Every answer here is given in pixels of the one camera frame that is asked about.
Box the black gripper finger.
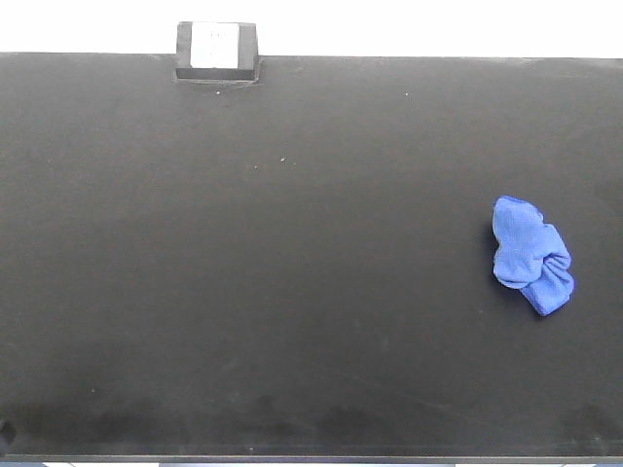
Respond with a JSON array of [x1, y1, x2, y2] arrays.
[[0, 419, 17, 446]]

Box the blue microfiber cloth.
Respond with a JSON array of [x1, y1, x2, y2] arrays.
[[492, 196, 575, 317]]

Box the black socket box white face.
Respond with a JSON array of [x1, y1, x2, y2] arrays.
[[175, 21, 260, 82]]

